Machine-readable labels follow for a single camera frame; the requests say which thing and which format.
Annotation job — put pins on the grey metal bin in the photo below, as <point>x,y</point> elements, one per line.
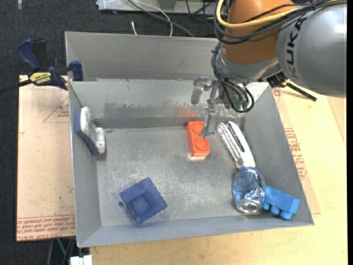
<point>176,175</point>

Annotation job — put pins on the brown cardboard board, red print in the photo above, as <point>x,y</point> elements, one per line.
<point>41,153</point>

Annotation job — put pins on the dark blue square cup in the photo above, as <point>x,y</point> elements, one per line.
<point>143,200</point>

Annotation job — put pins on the white slotted plastic tool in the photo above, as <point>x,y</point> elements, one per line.
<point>238,145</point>

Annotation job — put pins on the light blue toy brick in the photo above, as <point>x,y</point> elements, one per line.
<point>281,200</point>

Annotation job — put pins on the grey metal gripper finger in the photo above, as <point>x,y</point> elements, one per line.
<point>210,124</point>
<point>196,92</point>

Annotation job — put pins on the crushed clear plastic bottle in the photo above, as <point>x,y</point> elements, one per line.
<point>248,189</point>

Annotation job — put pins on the orange toy brick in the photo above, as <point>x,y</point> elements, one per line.
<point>198,143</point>

